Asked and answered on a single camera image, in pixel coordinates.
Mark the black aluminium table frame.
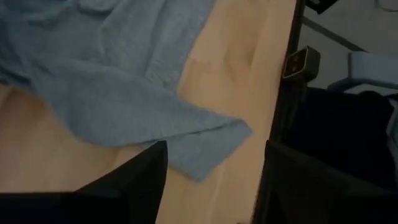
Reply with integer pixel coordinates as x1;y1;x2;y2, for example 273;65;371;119
267;0;308;144

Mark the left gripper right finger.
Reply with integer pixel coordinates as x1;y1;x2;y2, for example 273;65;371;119
251;139;385;224

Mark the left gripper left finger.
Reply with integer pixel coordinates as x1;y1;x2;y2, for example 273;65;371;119
74;139;169;224

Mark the grey t-shirt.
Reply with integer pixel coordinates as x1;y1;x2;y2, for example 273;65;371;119
0;0;254;183

